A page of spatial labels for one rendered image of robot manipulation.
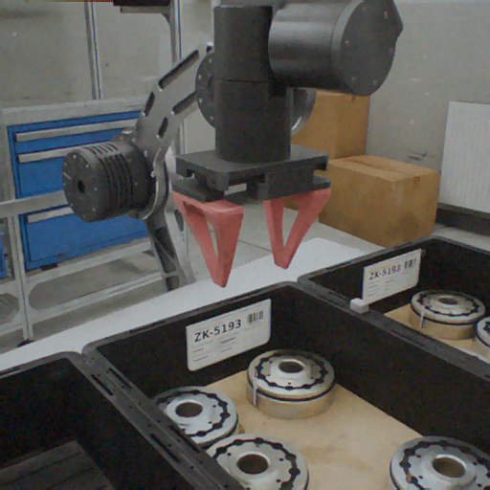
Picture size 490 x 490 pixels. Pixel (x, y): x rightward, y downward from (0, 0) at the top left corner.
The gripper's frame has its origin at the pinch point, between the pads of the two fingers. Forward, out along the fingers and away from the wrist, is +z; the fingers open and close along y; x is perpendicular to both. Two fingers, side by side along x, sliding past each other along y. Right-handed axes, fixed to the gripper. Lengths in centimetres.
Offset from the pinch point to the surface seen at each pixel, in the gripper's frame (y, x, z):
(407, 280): 45, 18, 20
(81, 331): 10, 64, 37
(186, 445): -7.2, -1.0, 13.5
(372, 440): 15.6, -1.2, 23.5
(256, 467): 1.7, 1.0, 21.5
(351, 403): 18.8, 4.9, 23.6
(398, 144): 298, 229, 64
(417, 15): 299, 225, -15
